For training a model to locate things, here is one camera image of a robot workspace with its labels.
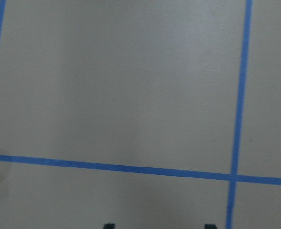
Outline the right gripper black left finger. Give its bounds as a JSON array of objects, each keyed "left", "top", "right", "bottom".
[{"left": 103, "top": 223, "right": 115, "bottom": 229}]

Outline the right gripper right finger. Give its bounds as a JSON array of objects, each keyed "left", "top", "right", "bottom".
[{"left": 204, "top": 224, "right": 218, "bottom": 229}]

